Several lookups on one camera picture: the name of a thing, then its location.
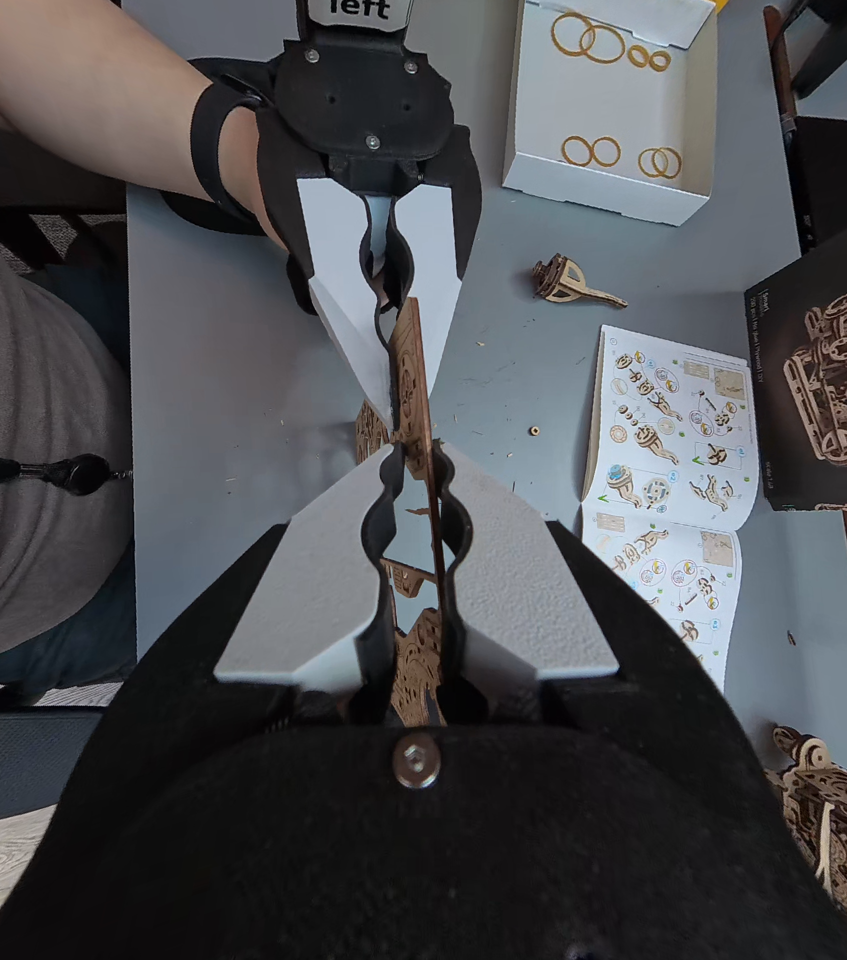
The group of tan rubber bands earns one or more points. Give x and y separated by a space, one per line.
593 39

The open instruction booklet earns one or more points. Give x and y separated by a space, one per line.
663 450

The black badge reel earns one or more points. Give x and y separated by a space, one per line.
82 474

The partly built wooden model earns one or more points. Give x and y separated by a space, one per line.
843 825

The laser-cut wooden parts sheet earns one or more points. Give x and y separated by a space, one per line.
412 360

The white cardboard box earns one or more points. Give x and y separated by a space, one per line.
603 97

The person's left forearm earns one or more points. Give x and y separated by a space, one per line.
93 75

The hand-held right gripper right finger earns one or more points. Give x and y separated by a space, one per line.
536 600

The small wooden key assembly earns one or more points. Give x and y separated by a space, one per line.
566 285

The black model kit box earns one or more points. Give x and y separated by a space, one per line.
828 375

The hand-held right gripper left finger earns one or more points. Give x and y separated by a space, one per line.
303 600

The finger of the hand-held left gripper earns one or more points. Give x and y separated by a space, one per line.
337 270
435 255

